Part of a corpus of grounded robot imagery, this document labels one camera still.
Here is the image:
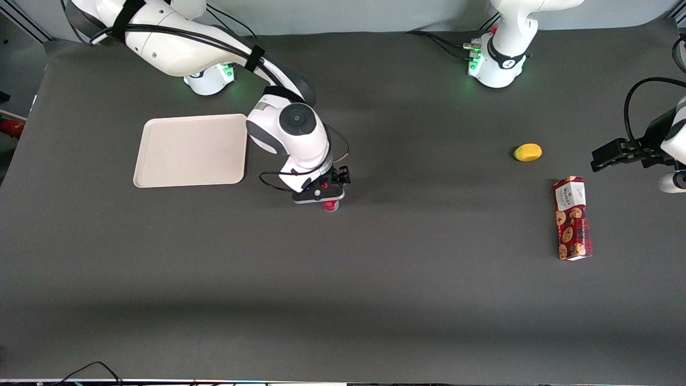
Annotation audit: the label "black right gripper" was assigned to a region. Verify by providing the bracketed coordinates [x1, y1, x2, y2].
[320, 165, 352, 189]

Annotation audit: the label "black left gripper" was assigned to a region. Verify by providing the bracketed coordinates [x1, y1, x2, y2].
[591, 134, 668, 173]

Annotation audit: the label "beige plastic tray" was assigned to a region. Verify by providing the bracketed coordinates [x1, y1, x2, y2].
[133, 113, 249, 189]

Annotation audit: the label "red tartan cookie box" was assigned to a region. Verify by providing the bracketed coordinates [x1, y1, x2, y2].
[553, 176, 594, 262]

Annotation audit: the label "yellow lemon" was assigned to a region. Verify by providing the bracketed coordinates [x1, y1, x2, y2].
[513, 143, 543, 162]

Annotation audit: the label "dark grey table mat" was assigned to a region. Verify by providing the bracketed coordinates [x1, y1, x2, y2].
[0, 19, 686, 384]

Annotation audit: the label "red plastic object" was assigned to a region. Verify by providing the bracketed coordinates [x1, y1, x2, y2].
[0, 119, 26, 140]

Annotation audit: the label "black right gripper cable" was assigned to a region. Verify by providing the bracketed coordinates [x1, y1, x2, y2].
[323, 123, 351, 162]

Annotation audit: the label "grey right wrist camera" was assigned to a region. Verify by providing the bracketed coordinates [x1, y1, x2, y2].
[292, 184, 345, 205]

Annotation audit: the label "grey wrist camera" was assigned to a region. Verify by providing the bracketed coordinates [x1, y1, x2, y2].
[659, 172, 686, 194]
[292, 184, 345, 205]

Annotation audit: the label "black left wrist cable loop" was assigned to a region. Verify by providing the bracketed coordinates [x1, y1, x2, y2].
[623, 77, 686, 154]

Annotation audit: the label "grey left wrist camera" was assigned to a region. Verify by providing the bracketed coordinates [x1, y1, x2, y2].
[659, 172, 686, 194]

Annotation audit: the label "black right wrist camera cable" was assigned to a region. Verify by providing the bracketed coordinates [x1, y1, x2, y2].
[259, 170, 302, 193]

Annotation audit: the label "black cable at mat edge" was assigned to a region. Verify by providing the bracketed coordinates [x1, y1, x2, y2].
[672, 34, 686, 74]

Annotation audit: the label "black left arm base cable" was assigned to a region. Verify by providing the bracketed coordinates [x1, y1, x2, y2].
[406, 29, 483, 61]

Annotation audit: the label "black cable along right arm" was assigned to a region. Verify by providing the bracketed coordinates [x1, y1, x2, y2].
[88, 24, 285, 90]

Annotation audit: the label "thin black floor cable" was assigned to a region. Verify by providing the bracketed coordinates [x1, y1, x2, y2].
[54, 361, 125, 386]

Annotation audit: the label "aluminium frame profile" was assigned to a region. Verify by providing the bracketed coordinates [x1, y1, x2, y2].
[0, 0, 55, 43]

